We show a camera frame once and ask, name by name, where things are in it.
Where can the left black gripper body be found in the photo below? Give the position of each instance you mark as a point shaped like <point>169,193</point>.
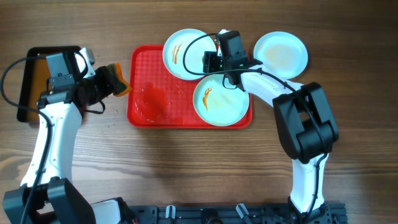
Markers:
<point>99,86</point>

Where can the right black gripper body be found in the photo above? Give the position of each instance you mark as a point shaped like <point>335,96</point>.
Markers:
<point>214,63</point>

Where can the orange green sponge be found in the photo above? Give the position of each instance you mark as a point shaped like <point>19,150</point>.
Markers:
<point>115,77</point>

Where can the white plate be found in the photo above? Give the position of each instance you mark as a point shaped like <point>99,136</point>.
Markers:
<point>218,102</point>
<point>282,53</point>
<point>175,47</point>

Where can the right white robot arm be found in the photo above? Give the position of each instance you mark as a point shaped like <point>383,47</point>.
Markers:
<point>305,124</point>

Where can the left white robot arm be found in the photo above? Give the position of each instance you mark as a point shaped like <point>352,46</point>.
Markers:
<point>46,194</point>

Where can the red plastic tray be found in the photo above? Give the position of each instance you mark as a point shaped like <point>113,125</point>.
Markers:
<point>158,99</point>

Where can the black water basin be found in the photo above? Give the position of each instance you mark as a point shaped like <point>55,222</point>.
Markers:
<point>36,73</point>

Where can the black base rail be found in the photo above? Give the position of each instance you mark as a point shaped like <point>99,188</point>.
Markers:
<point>217,214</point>

